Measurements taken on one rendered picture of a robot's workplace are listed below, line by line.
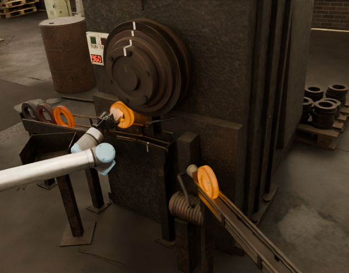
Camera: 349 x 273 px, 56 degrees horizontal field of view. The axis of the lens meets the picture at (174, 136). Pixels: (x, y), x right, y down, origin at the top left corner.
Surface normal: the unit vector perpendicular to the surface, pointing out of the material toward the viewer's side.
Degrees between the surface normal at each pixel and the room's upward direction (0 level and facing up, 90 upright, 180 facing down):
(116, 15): 90
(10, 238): 0
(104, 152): 44
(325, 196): 0
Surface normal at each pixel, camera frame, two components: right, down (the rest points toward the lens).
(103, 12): -0.54, 0.45
